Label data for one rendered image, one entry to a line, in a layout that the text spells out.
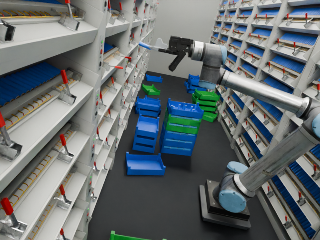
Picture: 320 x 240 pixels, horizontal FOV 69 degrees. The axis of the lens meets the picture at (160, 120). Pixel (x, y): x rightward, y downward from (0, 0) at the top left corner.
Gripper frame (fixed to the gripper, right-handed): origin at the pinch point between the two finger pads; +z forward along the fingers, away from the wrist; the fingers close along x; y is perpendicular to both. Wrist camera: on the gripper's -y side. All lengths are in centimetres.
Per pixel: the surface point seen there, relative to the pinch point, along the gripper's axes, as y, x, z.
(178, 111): -57, -69, -28
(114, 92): -29.2, -11.4, 18.4
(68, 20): 10, 59, 18
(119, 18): 11.0, -10.9, 18.2
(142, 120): -81, -95, 2
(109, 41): -3.4, -29.8, 26.5
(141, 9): 18, -100, 16
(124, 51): -7.7, -29.8, 17.1
